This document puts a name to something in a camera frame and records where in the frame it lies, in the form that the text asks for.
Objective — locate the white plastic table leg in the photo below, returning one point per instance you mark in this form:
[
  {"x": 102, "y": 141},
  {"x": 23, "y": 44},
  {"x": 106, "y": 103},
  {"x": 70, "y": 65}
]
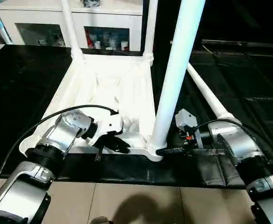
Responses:
[
  {"x": 209, "y": 95},
  {"x": 178, "y": 60},
  {"x": 150, "y": 28},
  {"x": 70, "y": 28}
]

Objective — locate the white compartment tray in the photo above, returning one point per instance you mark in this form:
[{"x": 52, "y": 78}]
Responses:
[{"x": 108, "y": 79}]

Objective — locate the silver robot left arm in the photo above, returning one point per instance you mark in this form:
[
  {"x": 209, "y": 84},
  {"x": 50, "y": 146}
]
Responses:
[{"x": 64, "y": 130}]

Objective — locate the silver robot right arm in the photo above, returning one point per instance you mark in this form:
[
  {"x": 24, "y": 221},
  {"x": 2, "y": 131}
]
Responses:
[{"x": 234, "y": 140}]

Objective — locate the small red bottle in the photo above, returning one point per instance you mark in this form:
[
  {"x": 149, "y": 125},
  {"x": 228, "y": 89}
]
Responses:
[{"x": 90, "y": 41}]

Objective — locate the black work mat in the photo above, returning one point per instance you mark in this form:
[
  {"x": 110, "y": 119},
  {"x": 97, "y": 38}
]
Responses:
[{"x": 24, "y": 79}]

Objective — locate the long black bar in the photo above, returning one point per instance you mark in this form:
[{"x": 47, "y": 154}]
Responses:
[{"x": 248, "y": 44}]

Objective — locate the white glass-door cabinet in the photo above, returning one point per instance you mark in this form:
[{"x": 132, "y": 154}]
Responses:
[{"x": 43, "y": 21}]

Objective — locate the silver crumpled object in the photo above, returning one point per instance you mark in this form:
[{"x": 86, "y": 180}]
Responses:
[{"x": 91, "y": 2}]

